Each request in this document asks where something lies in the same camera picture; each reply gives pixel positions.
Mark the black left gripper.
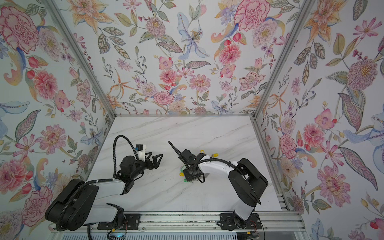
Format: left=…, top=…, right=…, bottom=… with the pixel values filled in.
left=129, top=153, right=163, bottom=181

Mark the green plastic key tag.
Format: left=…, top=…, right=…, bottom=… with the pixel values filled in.
left=180, top=167, right=195, bottom=183

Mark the yellow plastic key tag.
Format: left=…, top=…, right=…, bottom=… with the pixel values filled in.
left=200, top=150, right=219, bottom=158

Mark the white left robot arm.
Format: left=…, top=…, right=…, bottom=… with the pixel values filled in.
left=45, top=153, right=163, bottom=232

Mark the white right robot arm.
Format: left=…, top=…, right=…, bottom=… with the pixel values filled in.
left=176, top=150, right=269, bottom=226

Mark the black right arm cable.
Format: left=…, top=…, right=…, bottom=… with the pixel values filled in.
left=167, top=140, right=262, bottom=206

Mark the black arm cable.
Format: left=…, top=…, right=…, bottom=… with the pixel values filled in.
left=167, top=140, right=262, bottom=206
left=112, top=134, right=140, bottom=179

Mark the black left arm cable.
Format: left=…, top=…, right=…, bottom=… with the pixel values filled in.
left=112, top=134, right=140, bottom=179

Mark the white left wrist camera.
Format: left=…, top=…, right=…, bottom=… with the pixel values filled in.
left=135, top=144, right=147, bottom=162

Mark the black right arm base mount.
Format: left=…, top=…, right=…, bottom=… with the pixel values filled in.
left=216, top=213, right=263, bottom=231

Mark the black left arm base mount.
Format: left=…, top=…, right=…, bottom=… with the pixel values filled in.
left=97, top=214, right=141, bottom=231

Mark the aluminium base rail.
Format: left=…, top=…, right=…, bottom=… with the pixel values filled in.
left=49, top=210, right=305, bottom=233

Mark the aluminium corner frame post left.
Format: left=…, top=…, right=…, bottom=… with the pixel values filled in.
left=42, top=0, right=117, bottom=121

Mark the aluminium corner frame post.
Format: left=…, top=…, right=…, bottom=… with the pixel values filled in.
left=253, top=1, right=315, bottom=121
left=42, top=0, right=117, bottom=121

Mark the aluminium corner frame post right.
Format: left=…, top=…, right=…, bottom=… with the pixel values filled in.
left=253, top=1, right=315, bottom=121

